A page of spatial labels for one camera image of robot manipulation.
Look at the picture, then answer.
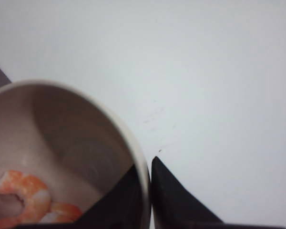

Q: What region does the orange shrimp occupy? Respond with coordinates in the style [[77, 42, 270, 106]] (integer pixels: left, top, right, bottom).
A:
[[0, 170, 51, 228], [0, 202, 83, 227]]

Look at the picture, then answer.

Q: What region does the beige ribbed bowl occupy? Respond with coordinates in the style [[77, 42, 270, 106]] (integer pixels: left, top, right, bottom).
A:
[[0, 81, 151, 229]]

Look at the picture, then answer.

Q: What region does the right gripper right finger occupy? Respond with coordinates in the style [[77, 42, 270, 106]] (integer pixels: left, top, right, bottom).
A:
[[151, 156, 282, 229]]

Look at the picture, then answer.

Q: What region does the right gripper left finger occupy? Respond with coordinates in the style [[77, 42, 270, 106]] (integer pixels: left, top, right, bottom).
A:
[[16, 166, 143, 229]]

